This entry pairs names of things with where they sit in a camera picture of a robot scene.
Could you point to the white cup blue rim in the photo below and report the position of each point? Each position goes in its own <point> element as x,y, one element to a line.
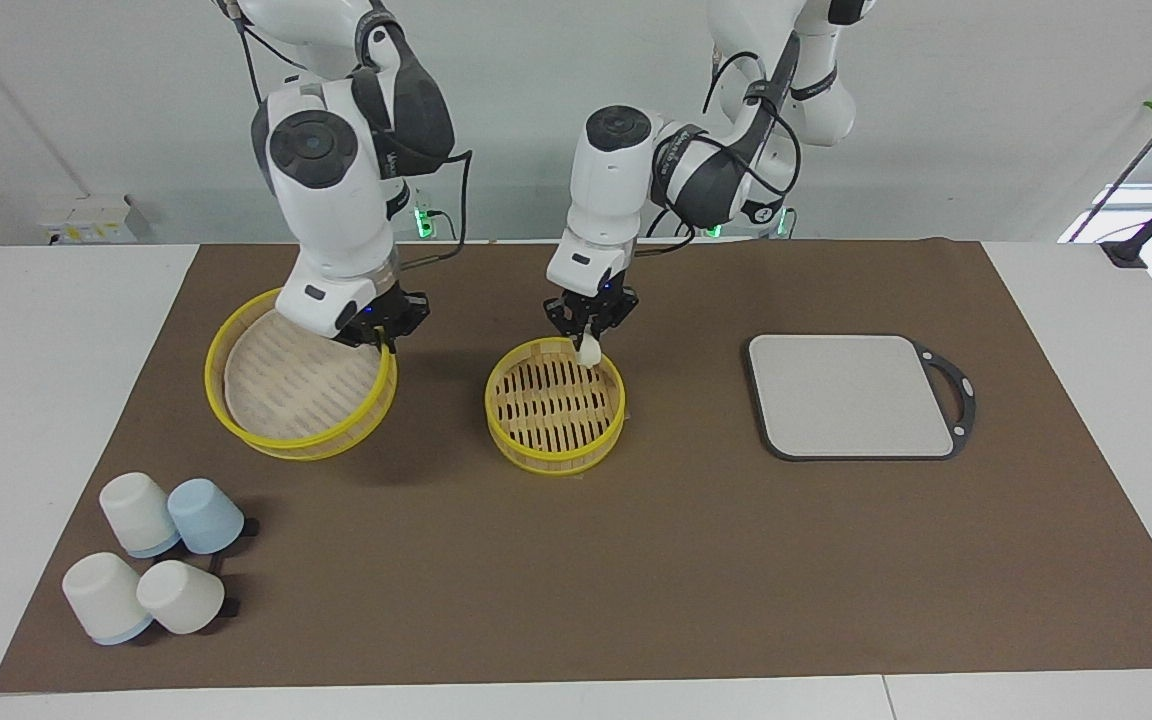
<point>136,510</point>
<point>101,595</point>

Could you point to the yellow steamer tier with liner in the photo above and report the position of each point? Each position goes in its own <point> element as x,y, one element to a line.
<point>286,390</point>

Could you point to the white steamed bun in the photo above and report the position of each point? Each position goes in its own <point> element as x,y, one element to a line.
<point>590,352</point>

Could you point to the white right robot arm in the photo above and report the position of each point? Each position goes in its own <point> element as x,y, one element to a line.
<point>331,190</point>

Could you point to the grey cutting board dark rim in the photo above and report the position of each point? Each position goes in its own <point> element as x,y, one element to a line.
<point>836,400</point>

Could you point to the light blue cup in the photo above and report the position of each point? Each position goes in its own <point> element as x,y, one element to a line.
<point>206,515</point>

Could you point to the yellow bamboo steamer base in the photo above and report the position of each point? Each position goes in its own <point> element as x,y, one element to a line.
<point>551,410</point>

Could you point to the cream white cup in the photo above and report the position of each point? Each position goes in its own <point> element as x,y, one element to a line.
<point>179,596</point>

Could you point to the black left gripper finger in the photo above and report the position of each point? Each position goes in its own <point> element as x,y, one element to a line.
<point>577,334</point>
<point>600,331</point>

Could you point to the brown table mat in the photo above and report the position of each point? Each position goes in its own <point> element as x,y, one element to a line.
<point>386,560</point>

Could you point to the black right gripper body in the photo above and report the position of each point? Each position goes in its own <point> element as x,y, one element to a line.
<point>391,315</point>

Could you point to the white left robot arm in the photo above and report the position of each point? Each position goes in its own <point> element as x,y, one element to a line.
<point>616,190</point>

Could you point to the white power socket box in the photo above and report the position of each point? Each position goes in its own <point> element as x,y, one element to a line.
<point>86,220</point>

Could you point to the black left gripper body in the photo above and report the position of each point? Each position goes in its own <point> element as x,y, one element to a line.
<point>591,305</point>

